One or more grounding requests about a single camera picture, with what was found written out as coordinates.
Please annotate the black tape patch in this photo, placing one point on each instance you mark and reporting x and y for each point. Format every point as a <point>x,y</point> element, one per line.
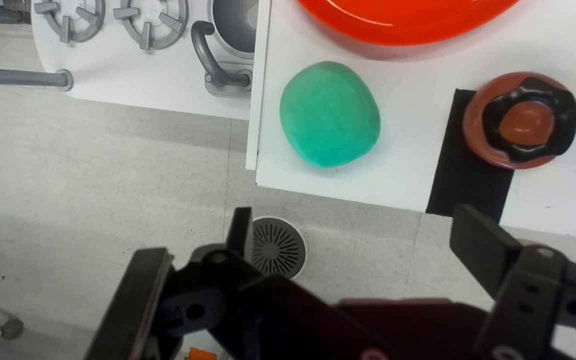
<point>464,187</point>

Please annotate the white toy stove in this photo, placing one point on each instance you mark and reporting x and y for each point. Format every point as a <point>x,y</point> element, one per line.
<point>168,81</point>

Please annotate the round grey floor disc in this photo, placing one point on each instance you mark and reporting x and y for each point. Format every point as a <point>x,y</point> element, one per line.
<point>279,246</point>

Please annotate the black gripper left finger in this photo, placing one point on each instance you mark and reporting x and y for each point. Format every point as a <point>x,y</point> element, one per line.
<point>131,307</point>

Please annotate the white tray board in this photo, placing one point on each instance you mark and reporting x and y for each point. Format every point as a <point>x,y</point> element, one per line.
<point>400,166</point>

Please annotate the brown toy donut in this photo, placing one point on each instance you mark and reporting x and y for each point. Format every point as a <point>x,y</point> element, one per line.
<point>481,127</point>

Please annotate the small orange floor tape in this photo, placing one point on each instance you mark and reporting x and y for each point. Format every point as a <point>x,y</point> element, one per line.
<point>200,355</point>

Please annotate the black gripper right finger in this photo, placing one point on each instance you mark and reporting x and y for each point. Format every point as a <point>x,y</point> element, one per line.
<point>481,246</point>

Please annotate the orange plate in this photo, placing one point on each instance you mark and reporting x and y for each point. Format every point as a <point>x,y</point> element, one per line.
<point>400,20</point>

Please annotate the green round plushie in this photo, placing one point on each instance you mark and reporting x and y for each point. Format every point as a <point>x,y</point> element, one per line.
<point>330,112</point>

